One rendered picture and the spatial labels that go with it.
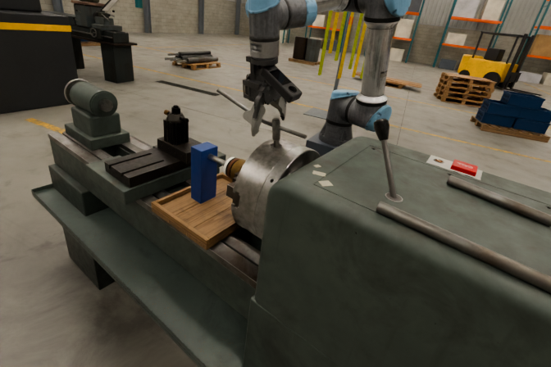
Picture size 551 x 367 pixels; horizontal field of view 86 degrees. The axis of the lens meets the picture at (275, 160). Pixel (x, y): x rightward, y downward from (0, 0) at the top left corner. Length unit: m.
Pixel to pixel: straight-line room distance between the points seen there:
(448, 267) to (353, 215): 0.17
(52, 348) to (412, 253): 1.79
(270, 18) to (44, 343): 1.84
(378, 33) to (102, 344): 1.88
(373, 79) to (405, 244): 0.73
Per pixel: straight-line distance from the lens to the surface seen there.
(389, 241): 0.58
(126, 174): 1.26
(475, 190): 0.82
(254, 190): 0.81
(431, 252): 0.58
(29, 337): 2.11
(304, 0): 0.85
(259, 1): 0.76
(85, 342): 1.99
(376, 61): 1.15
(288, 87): 0.77
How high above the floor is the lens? 1.57
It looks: 25 degrees down
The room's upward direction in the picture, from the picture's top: 8 degrees clockwise
